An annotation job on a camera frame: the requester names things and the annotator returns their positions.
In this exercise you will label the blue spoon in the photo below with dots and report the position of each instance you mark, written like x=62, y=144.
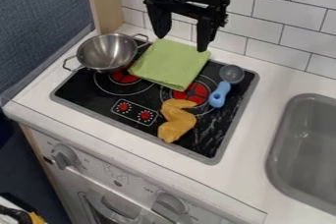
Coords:
x=224, y=85

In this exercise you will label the green cloth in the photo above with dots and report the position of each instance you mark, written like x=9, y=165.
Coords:
x=170, y=64

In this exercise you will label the silver pot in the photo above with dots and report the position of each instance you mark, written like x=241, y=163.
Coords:
x=107, y=52

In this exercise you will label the toy stove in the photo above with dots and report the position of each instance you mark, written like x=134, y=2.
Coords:
x=153, y=100

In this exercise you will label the yellow toy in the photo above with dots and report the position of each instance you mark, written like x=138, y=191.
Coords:
x=176, y=120

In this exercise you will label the toy sink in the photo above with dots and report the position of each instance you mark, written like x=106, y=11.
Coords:
x=306, y=151

